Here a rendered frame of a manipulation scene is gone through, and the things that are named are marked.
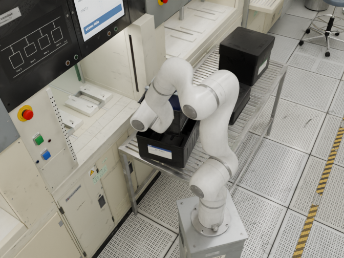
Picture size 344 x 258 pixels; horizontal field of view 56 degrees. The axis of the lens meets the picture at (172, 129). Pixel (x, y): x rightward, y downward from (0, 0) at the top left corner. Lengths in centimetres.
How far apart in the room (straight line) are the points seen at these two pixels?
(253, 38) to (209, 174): 133
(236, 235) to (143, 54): 102
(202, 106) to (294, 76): 293
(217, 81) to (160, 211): 165
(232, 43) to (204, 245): 135
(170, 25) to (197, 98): 187
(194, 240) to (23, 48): 107
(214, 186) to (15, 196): 83
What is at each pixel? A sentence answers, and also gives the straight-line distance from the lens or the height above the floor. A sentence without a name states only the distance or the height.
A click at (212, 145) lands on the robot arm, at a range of 115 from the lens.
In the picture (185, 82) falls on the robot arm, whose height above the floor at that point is 157.
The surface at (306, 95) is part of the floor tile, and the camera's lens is 362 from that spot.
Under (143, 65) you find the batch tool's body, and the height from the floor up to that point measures 116.
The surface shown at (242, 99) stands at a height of 86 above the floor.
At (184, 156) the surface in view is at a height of 86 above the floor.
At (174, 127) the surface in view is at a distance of 163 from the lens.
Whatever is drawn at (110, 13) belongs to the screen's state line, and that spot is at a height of 151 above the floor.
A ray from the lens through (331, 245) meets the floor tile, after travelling 261.
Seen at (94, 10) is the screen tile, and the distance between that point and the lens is 150.
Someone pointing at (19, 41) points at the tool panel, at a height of 162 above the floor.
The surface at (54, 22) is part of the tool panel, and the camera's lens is 135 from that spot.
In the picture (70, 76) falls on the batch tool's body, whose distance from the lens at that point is 236.
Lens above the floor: 219
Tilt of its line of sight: 46 degrees down
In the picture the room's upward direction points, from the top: 3 degrees counter-clockwise
